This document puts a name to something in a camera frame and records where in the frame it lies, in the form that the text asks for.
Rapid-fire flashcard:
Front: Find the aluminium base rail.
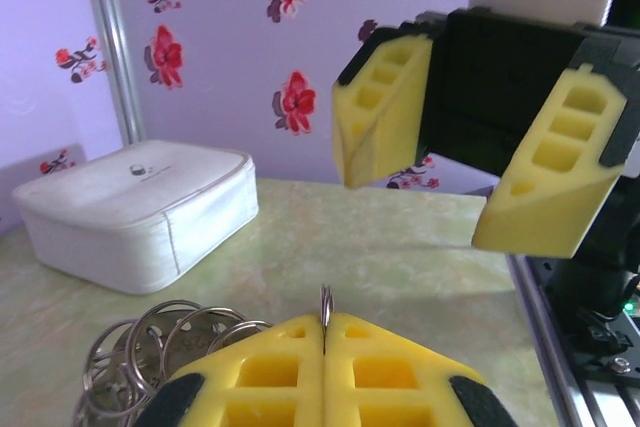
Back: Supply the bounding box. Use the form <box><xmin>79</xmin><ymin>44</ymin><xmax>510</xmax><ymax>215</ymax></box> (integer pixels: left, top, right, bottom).
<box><xmin>504</xmin><ymin>254</ymin><xmax>640</xmax><ymax>427</ymax></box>

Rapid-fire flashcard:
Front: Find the aluminium frame post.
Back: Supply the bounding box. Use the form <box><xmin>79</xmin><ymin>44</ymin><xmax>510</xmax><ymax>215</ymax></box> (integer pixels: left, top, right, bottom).
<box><xmin>79</xmin><ymin>0</ymin><xmax>146</xmax><ymax>146</ymax></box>

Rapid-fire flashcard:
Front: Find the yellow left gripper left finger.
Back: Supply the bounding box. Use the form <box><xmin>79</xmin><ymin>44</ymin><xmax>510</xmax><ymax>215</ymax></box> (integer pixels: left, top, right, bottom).
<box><xmin>134</xmin><ymin>314</ymin><xmax>327</xmax><ymax>427</ymax></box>

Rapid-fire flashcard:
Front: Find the metal key organizer plate with rings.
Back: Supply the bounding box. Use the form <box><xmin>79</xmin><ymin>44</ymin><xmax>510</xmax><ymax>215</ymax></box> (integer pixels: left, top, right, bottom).
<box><xmin>72</xmin><ymin>284</ymin><xmax>335</xmax><ymax>427</ymax></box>

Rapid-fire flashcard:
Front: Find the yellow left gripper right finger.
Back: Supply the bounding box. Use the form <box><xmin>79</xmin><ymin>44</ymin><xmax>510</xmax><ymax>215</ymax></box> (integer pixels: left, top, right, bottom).
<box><xmin>324</xmin><ymin>311</ymin><xmax>516</xmax><ymax>427</ymax></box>

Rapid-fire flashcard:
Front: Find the white zipped case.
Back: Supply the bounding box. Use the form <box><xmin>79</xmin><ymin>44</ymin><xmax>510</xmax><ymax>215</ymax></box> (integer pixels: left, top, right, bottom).
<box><xmin>12</xmin><ymin>139</ymin><xmax>260</xmax><ymax>296</ymax></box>

